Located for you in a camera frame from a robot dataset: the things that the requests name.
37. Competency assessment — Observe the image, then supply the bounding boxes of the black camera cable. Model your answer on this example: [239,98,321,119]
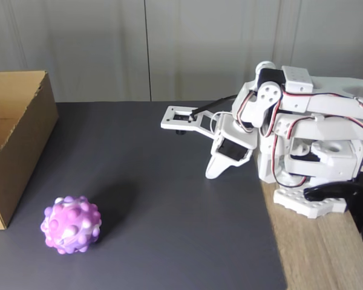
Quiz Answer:
[189,94,238,118]

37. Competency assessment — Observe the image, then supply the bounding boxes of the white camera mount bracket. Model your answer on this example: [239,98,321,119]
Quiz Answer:
[160,105,222,141]

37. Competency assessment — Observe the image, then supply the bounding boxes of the black table clamp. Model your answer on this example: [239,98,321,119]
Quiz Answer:
[302,181,363,234]

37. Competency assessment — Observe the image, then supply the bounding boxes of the pink purple bumpy ball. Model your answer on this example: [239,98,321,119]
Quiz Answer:
[40,195,103,255]

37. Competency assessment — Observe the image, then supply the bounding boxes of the dark grey table mat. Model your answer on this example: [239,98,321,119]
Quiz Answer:
[0,101,289,290]

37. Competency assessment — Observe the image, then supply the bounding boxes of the thin white cable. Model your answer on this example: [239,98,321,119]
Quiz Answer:
[209,112,231,135]

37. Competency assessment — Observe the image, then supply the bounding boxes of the brown cardboard box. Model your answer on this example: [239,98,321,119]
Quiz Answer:
[0,70,60,231]

